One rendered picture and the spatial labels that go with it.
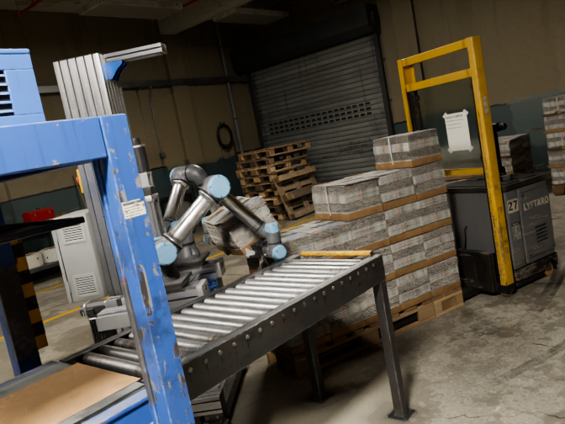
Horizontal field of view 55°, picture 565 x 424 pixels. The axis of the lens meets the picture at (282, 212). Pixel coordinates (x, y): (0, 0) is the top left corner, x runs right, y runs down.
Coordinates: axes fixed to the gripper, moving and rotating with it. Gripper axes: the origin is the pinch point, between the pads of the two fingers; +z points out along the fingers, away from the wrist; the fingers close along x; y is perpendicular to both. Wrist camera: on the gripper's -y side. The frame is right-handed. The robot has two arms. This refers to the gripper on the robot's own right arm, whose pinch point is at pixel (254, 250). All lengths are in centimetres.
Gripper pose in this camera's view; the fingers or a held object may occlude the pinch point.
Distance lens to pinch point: 318.6
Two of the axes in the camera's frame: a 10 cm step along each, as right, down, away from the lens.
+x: -7.3, 5.6, -3.9
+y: -4.8, -8.3, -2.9
